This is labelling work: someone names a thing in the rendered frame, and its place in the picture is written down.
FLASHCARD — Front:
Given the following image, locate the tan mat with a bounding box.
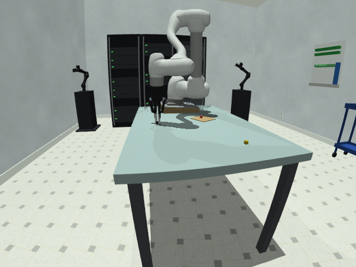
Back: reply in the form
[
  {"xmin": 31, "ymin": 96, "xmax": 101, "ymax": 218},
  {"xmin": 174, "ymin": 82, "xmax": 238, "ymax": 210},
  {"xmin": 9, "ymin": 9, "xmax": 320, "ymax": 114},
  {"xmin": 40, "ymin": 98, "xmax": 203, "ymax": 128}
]
[{"xmin": 191, "ymin": 115, "xmax": 215, "ymax": 122}]

